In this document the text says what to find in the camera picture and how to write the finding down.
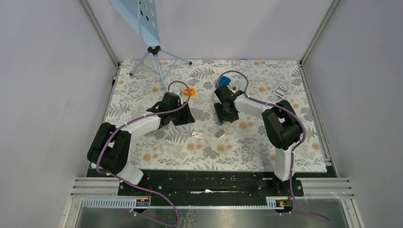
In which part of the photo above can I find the cardboard staple box sleeve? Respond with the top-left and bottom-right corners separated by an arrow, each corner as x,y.
191,132 -> 203,139

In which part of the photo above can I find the orange tape roll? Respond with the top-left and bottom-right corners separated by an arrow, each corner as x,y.
183,87 -> 195,97

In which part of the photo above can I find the floral tablecloth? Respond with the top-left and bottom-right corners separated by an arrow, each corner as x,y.
100,59 -> 328,173

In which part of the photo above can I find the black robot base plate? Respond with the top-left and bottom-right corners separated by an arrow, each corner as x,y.
117,169 -> 305,208

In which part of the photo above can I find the silver stapler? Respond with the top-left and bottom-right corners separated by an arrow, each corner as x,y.
232,85 -> 246,93

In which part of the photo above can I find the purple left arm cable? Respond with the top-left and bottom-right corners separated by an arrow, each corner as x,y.
95,80 -> 192,228

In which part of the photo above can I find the blue music stand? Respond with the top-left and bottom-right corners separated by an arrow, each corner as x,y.
110,0 -> 192,91

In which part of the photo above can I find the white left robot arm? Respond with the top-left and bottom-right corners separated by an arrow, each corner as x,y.
87,92 -> 195,195

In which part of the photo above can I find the blue toy car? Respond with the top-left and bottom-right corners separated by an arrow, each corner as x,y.
216,76 -> 231,88

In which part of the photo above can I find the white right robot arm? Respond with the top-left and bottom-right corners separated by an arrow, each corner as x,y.
214,85 -> 306,196

